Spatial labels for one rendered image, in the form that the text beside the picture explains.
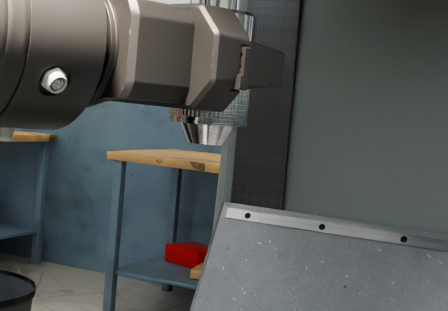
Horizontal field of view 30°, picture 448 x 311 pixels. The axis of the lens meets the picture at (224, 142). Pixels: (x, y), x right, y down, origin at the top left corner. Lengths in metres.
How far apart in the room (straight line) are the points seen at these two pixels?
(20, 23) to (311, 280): 0.54
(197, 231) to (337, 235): 4.43
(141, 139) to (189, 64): 5.00
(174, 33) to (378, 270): 0.46
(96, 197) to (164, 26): 5.22
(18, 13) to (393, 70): 0.53
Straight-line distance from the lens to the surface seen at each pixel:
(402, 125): 0.84
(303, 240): 0.86
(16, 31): 0.37
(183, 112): 0.48
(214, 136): 0.49
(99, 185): 5.62
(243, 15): 0.49
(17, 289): 2.66
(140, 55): 0.41
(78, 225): 5.73
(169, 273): 4.68
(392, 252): 0.84
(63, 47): 0.38
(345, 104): 0.86
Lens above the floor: 1.22
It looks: 3 degrees down
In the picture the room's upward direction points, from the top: 5 degrees clockwise
